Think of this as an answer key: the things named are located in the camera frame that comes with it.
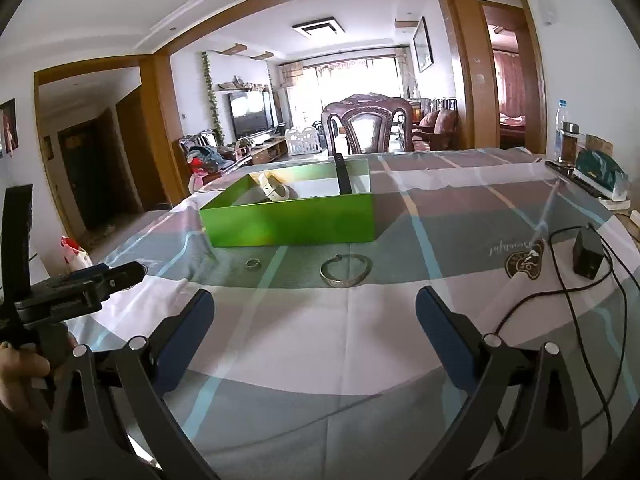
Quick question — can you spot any teal packet on white box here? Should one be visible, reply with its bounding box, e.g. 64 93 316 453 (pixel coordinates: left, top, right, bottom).
574 150 630 197

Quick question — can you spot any wall photo poster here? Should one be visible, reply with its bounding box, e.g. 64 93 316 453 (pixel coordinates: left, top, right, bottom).
0 98 20 154

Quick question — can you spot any carved wooden chair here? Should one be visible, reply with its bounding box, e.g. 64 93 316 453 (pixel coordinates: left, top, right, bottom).
321 94 415 156

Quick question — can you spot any black watch strap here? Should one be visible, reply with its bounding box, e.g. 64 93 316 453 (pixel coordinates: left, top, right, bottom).
334 154 352 196

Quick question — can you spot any clear water bottle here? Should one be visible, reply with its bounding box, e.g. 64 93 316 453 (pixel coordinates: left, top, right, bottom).
554 100 571 161

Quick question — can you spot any dark wooden door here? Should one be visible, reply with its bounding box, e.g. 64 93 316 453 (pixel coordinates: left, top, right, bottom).
57 120 102 231

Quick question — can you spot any white watch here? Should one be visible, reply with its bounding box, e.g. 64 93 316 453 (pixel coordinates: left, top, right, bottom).
256 172 294 204

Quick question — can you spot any wooden sofa with cushions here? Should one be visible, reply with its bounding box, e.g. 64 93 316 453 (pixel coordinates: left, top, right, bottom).
412 99 459 152

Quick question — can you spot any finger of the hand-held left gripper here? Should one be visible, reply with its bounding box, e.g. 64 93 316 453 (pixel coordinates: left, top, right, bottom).
62 261 113 283
97 261 149 292

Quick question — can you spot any plaid tablecloth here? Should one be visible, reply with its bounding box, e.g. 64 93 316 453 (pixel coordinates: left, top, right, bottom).
65 147 640 480

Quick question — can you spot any glass tea bottle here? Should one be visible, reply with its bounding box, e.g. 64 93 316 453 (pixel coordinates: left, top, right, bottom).
559 121 582 167

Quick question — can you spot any black flat tray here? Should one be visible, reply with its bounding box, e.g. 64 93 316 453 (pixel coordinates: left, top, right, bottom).
545 160 601 196

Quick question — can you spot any green box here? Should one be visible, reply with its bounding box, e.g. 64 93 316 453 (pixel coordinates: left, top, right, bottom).
199 159 376 248

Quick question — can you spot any framed wall picture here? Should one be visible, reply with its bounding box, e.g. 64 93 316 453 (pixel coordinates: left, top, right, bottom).
412 16 433 73

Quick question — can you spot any square ceiling lamp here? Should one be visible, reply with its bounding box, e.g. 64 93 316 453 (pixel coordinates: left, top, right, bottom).
292 20 341 37

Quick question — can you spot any green ivy garland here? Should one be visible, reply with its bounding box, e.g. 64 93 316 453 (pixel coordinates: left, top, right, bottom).
201 51 225 143

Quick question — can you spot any person's left hand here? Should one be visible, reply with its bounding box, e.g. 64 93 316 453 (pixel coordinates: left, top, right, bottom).
0 332 80 433

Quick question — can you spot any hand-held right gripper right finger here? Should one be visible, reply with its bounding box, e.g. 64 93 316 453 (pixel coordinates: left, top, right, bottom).
415 286 596 480

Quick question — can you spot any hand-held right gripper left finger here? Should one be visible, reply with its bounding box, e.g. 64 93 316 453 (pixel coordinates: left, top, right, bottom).
47 287 221 480

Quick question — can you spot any brown cardboard box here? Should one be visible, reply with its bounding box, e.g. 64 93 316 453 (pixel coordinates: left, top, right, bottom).
585 135 614 157

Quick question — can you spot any television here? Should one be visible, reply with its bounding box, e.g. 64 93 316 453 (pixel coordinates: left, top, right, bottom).
228 91 271 140

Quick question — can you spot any white baby fence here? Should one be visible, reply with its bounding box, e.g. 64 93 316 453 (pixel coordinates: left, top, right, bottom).
285 127 324 155

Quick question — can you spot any red and white bag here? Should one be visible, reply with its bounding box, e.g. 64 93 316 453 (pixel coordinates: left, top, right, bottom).
61 236 94 269

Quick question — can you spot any silver bangle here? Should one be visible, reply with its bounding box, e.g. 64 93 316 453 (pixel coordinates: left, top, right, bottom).
320 255 374 289

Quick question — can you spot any wooden armchair with toys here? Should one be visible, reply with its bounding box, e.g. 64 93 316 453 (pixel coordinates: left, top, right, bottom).
177 130 253 187

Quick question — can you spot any wooden television cabinet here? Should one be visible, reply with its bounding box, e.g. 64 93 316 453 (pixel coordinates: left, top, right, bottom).
247 139 289 164

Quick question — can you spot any black power adapter with cable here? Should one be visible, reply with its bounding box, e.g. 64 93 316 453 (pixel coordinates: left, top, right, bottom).
492 225 629 448

